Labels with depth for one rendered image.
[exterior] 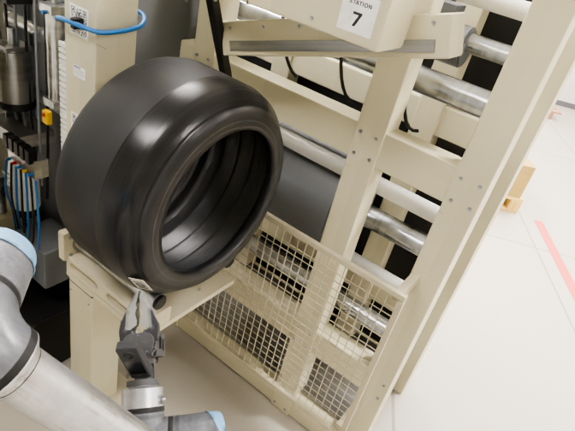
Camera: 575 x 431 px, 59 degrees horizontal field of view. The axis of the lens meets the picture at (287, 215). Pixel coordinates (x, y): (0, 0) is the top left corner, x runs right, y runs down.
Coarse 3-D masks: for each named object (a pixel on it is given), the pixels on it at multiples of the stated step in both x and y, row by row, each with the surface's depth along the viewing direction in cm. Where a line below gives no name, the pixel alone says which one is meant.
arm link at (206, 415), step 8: (176, 416) 110; (184, 416) 110; (192, 416) 110; (200, 416) 110; (208, 416) 110; (216, 416) 110; (168, 424) 108; (176, 424) 108; (184, 424) 108; (192, 424) 108; (200, 424) 109; (208, 424) 109; (216, 424) 109; (224, 424) 110
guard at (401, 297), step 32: (288, 224) 164; (320, 256) 160; (320, 288) 165; (384, 288) 148; (192, 320) 213; (256, 320) 189; (352, 352) 165; (288, 384) 190; (320, 416) 186; (352, 416) 175
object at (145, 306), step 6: (144, 294) 118; (144, 300) 116; (144, 306) 116; (150, 306) 116; (144, 312) 116; (150, 312) 115; (144, 318) 115; (150, 318) 115; (144, 324) 115; (150, 324) 115
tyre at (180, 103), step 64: (192, 64) 124; (128, 128) 108; (192, 128) 109; (256, 128) 125; (64, 192) 115; (128, 192) 106; (192, 192) 164; (256, 192) 158; (128, 256) 114; (192, 256) 153
